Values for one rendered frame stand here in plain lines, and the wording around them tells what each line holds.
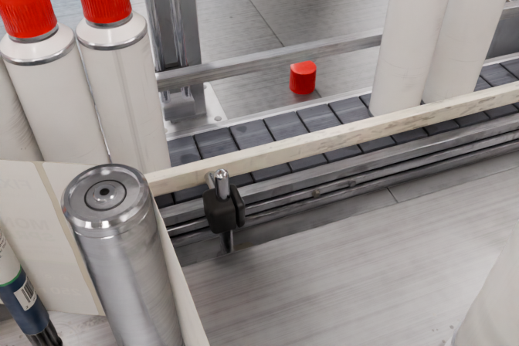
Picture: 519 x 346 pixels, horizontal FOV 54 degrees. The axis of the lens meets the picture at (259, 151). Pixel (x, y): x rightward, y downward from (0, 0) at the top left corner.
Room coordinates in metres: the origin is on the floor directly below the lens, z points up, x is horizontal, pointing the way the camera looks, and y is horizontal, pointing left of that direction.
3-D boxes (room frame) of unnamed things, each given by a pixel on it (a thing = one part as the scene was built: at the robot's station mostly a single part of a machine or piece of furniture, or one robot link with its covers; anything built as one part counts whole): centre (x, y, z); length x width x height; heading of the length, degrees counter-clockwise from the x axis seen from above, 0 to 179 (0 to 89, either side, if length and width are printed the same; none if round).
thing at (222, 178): (0.28, 0.03, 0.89); 0.03 x 0.03 x 0.12; 20
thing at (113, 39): (0.34, 0.11, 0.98); 0.05 x 0.05 x 0.20
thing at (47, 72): (0.32, 0.16, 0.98); 0.05 x 0.05 x 0.20
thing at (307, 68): (0.54, -0.06, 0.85); 0.03 x 0.03 x 0.03
